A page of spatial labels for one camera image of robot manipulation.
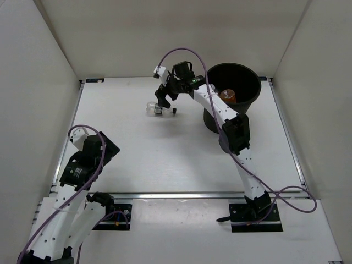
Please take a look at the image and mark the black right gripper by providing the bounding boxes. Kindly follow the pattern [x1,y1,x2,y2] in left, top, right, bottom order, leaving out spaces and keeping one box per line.
[157,72,185,108]

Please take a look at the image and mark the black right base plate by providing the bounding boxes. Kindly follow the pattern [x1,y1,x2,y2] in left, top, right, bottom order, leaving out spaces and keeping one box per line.
[216,203,283,233]

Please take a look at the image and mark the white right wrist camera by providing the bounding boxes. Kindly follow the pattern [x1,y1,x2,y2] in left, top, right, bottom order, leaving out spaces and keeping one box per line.
[153,66,169,86]

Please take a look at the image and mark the black round bin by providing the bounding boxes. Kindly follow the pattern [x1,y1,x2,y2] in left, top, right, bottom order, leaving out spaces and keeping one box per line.
[202,63,261,134]

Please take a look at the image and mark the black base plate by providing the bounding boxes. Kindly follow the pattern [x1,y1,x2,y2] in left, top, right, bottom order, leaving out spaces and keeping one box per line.
[93,199,133,231]
[216,203,283,233]

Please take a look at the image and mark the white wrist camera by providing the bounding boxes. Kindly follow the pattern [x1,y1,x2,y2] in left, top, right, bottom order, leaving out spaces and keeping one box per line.
[153,66,169,86]
[69,127,89,151]

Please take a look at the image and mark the clear bottle black label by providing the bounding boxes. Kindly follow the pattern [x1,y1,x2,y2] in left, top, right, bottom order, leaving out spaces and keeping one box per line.
[146,102,177,117]

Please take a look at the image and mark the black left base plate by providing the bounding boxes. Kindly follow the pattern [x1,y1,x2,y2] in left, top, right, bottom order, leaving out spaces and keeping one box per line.
[93,199,133,231]

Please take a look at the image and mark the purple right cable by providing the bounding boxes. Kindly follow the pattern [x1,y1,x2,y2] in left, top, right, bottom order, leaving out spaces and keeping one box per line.
[159,48,317,223]

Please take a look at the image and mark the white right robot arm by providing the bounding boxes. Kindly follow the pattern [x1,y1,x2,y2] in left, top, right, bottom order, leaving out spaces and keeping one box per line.
[153,61,271,221]

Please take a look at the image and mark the orange bottle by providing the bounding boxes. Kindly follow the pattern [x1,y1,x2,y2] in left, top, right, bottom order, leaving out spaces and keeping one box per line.
[219,89,237,104]

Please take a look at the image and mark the dark table label sticker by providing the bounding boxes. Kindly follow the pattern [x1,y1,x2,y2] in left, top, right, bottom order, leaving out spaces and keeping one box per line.
[85,78,105,83]

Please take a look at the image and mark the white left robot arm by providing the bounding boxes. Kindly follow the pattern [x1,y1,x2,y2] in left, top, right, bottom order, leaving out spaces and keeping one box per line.
[17,128,120,263]

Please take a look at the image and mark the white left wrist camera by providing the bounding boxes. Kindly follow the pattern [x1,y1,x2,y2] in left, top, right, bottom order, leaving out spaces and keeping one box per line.
[69,127,89,151]

